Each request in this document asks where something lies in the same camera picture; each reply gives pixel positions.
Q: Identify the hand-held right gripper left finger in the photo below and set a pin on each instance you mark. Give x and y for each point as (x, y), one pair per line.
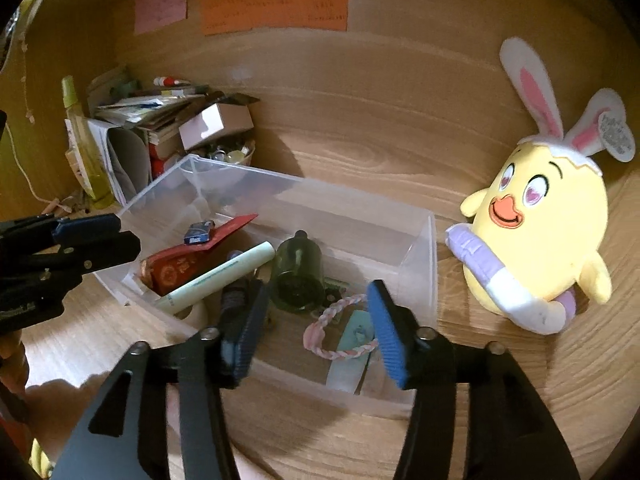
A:
(244, 342)

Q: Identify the white tape roll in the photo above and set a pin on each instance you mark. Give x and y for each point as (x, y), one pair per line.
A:
(197, 316)

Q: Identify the stack of papers and books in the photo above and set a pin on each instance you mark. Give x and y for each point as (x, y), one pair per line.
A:
(140, 110)

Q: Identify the orange paper note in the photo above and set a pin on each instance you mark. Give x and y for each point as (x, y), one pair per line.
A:
(275, 7)

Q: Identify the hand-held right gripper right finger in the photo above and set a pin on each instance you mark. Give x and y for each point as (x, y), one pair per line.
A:
(387, 340)

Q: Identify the small black ribbed object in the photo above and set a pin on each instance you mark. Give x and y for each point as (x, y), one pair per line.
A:
(232, 297)

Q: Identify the small blue box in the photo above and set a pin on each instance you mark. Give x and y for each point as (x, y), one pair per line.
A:
(199, 234)

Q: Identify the clear plastic storage bin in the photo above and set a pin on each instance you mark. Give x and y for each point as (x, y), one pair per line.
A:
(350, 240)

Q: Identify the yellow chick plush toy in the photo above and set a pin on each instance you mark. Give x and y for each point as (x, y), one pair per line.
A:
(540, 240)

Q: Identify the pale plastic tube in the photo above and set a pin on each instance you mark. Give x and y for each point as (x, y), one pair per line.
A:
(215, 277)

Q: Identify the pink paper note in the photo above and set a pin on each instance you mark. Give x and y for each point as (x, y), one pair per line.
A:
(160, 5)

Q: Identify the pale teal hair clip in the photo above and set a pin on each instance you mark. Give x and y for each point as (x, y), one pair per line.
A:
(350, 340)

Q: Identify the pile of small glass trinkets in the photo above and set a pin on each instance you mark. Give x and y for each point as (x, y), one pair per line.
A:
(230, 152)

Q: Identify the red paper envelope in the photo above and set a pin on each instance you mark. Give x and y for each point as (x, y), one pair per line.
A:
(175, 270)

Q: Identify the person's left hand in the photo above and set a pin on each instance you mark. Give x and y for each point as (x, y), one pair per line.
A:
(11, 370)

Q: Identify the small cardboard box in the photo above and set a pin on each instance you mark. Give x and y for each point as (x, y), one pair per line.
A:
(220, 120)

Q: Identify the dark green glass bottle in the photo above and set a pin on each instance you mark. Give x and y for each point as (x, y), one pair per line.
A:
(297, 270)

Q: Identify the white marker with red cap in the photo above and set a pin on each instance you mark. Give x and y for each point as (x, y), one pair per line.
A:
(170, 81)

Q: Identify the yellow-green spray bottle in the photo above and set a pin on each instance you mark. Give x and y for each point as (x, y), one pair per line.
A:
(87, 160)

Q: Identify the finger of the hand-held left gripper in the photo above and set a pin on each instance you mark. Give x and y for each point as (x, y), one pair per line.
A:
(107, 252)
(87, 227)

